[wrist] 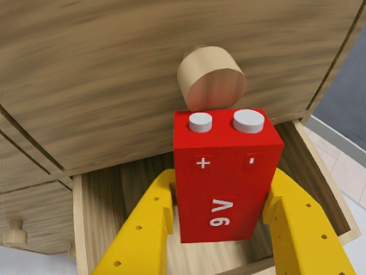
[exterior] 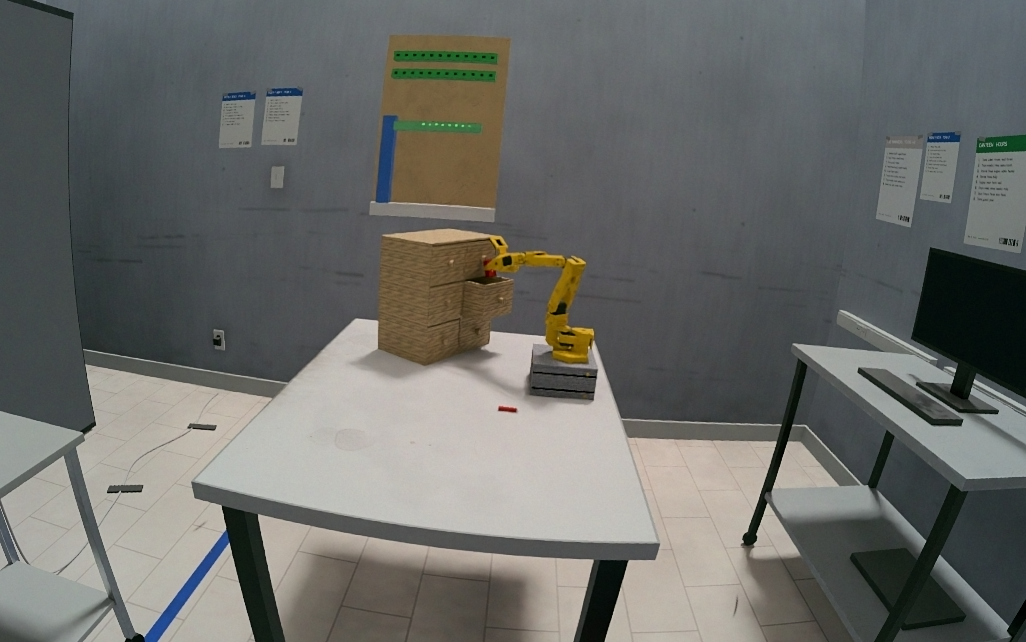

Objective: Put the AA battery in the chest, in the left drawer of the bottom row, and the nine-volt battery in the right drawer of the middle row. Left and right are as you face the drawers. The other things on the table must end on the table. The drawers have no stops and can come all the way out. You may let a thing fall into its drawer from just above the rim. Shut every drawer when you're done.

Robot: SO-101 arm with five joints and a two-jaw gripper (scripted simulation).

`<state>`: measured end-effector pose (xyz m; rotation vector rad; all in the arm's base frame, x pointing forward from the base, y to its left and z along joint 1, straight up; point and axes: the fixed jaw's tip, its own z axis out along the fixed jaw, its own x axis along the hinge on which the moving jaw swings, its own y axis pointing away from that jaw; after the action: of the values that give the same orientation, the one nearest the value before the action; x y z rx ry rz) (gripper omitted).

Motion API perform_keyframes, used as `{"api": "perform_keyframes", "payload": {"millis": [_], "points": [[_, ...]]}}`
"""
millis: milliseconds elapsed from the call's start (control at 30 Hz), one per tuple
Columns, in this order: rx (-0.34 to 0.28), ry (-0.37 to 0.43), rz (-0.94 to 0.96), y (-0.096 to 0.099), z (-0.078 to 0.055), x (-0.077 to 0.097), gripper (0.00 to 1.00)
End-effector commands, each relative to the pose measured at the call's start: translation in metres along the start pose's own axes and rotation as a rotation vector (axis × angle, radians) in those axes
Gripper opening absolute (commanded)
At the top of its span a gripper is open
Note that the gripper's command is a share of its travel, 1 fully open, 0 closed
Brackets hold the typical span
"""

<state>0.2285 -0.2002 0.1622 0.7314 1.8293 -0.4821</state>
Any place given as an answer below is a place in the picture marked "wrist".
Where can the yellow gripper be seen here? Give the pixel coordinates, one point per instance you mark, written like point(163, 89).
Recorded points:
point(303, 240)

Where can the wooden drawer front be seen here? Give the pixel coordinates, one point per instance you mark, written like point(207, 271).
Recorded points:
point(92, 80)
point(16, 165)
point(103, 199)
point(39, 209)
point(53, 244)

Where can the wooden chest of drawers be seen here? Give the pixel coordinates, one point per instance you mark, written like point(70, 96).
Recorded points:
point(10, 127)

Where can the red 9v battery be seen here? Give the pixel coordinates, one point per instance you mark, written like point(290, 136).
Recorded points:
point(225, 161)

